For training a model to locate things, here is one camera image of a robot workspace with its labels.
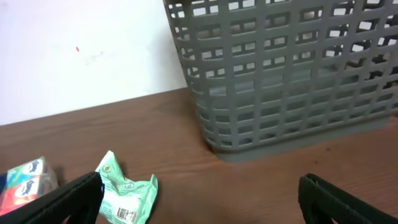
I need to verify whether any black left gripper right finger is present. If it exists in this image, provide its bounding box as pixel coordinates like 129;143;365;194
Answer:
298;173;397;224

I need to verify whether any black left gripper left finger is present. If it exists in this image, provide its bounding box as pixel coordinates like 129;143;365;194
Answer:
1;172;104;224

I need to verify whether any colourful tissue multipack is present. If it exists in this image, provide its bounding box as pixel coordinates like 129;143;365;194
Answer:
1;157;58;216

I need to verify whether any green crumpled snack packet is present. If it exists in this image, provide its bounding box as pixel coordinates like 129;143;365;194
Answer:
96;151;159;224

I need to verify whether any grey plastic lattice basket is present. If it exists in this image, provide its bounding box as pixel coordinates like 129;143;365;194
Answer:
164;0;397;161

